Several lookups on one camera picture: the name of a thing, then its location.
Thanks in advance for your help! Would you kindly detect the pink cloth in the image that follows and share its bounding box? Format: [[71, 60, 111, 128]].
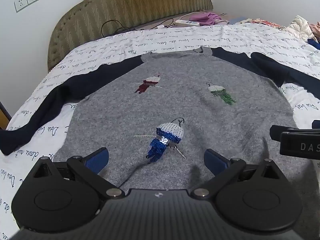
[[309, 22, 320, 39]]

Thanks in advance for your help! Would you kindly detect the white puffy jacket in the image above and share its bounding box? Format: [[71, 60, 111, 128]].
[[285, 15, 315, 42]]

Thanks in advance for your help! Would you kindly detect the black cable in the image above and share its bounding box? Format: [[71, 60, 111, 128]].
[[101, 19, 175, 37]]

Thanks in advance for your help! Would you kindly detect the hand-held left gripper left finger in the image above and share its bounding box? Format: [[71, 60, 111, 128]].
[[32, 147, 125, 200]]

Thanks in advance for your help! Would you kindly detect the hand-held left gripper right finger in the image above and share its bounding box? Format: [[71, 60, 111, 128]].
[[191, 149, 278, 200]]

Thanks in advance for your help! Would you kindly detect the floral cloth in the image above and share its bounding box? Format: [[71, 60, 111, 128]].
[[246, 18, 285, 30]]

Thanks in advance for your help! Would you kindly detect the olive padded headboard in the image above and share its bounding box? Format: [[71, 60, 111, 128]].
[[46, 0, 214, 72]]

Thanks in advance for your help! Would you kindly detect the white power strip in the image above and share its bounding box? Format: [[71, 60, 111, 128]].
[[174, 19, 200, 27]]

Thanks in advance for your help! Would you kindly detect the blue cloth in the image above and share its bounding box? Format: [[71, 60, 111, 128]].
[[307, 38, 320, 50]]

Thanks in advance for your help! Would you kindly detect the purple cloth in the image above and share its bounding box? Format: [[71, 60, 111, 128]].
[[189, 12, 228, 26]]

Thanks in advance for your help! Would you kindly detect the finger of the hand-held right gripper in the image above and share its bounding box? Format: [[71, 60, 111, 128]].
[[270, 124, 320, 141]]

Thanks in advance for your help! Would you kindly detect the grey sweater with navy sleeves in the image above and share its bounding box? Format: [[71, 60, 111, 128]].
[[0, 46, 320, 195]]

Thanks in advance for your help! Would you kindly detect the white script-print bed sheet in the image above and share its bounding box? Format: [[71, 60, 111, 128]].
[[0, 21, 320, 240]]

